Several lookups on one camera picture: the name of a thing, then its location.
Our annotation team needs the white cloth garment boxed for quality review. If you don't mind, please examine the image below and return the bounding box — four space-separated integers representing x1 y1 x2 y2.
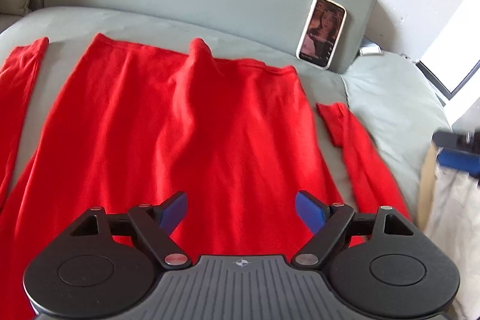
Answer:
425 166 480 319

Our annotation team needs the white charger block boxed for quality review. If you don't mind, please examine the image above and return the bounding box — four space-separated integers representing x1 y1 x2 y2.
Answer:
359 38 383 56

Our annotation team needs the smartphone in white case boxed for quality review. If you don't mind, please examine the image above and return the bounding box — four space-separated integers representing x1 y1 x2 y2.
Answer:
296 0 347 70

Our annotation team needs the grey-green round sofa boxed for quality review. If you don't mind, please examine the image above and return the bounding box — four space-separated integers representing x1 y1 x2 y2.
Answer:
1 0 448 224

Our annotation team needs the red long-sleeve garment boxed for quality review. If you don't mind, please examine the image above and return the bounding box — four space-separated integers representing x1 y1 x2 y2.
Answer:
1 34 408 319

